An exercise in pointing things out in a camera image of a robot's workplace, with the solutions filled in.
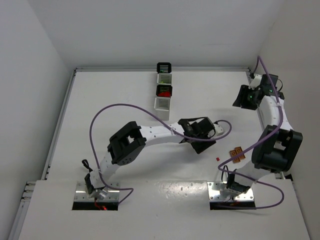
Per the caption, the orange lego plate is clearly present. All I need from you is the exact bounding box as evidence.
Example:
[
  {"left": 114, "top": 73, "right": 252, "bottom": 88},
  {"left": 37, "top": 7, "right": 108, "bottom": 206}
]
[
  {"left": 232, "top": 155, "right": 246, "bottom": 164},
  {"left": 229, "top": 146, "right": 243, "bottom": 157}
]

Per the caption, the red white flower lego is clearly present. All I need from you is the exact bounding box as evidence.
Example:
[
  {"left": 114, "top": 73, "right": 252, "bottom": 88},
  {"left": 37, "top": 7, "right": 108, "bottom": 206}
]
[{"left": 157, "top": 91, "right": 171, "bottom": 98}]

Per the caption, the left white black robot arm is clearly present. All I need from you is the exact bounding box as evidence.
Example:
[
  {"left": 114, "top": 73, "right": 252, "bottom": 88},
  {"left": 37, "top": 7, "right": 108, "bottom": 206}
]
[{"left": 85, "top": 117, "right": 224, "bottom": 198}]

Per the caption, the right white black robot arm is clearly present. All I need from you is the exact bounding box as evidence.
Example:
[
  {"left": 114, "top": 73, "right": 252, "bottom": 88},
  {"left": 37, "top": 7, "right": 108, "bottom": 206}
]
[{"left": 226, "top": 74, "right": 303, "bottom": 194}]

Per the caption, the near white slatted container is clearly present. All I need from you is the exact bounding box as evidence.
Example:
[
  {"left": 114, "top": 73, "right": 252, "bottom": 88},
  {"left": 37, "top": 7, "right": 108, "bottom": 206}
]
[{"left": 154, "top": 96, "right": 171, "bottom": 121}]

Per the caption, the white slatted container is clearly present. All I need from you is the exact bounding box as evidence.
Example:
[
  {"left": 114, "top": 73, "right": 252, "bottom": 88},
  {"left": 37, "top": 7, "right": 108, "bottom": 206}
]
[
  {"left": 154, "top": 96, "right": 171, "bottom": 121},
  {"left": 157, "top": 73, "right": 172, "bottom": 85}
]

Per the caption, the near black slatted container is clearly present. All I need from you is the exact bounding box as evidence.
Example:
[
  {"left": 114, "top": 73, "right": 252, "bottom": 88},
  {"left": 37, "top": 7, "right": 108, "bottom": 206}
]
[{"left": 156, "top": 84, "right": 173, "bottom": 97}]

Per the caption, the black slatted container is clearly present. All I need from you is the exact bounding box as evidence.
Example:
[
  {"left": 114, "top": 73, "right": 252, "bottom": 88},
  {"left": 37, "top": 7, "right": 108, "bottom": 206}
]
[
  {"left": 156, "top": 62, "right": 172, "bottom": 74},
  {"left": 156, "top": 84, "right": 173, "bottom": 97}
]

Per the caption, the far white slatted container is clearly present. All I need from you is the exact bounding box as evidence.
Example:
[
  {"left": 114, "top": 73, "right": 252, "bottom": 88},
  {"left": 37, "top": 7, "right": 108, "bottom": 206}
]
[{"left": 157, "top": 73, "right": 172, "bottom": 85}]

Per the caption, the far black slatted container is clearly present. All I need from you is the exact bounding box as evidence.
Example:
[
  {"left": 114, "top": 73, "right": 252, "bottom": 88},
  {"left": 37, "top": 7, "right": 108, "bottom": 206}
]
[{"left": 156, "top": 62, "right": 172, "bottom": 74}]

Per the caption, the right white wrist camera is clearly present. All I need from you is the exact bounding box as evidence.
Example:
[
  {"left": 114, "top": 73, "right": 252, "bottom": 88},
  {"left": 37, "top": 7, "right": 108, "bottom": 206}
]
[{"left": 249, "top": 73, "right": 262, "bottom": 90}]

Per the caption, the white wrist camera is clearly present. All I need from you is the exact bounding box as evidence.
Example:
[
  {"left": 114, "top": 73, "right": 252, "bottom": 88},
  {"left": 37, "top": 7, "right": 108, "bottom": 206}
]
[
  {"left": 249, "top": 73, "right": 262, "bottom": 90},
  {"left": 213, "top": 123, "right": 225, "bottom": 137}
]

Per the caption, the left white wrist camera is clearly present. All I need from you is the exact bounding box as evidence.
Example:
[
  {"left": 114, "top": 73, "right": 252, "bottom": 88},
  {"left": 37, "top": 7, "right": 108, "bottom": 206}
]
[{"left": 213, "top": 123, "right": 225, "bottom": 137}]

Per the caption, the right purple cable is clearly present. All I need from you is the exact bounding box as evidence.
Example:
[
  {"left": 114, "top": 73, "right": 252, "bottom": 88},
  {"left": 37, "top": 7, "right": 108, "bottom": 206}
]
[{"left": 216, "top": 55, "right": 286, "bottom": 209}]

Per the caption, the purple cable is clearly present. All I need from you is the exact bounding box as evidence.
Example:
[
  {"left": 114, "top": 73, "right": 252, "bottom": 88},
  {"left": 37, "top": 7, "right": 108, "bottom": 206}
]
[
  {"left": 216, "top": 55, "right": 286, "bottom": 209},
  {"left": 89, "top": 103, "right": 233, "bottom": 205}
]

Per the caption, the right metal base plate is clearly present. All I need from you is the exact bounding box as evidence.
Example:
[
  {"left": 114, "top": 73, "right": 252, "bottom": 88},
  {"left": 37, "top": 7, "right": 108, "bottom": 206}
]
[{"left": 207, "top": 181, "right": 254, "bottom": 203}]

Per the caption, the metal base plate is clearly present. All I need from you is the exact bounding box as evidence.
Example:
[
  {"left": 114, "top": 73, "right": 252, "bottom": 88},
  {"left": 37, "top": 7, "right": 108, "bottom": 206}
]
[
  {"left": 74, "top": 182, "right": 120, "bottom": 203},
  {"left": 207, "top": 181, "right": 254, "bottom": 203}
]

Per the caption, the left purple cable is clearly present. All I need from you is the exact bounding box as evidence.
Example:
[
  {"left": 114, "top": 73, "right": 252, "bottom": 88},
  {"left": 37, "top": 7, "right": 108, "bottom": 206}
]
[{"left": 89, "top": 103, "right": 233, "bottom": 205}]

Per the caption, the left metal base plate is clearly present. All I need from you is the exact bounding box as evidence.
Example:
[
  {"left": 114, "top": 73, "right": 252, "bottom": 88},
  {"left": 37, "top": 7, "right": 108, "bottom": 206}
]
[{"left": 74, "top": 182, "right": 120, "bottom": 203}]

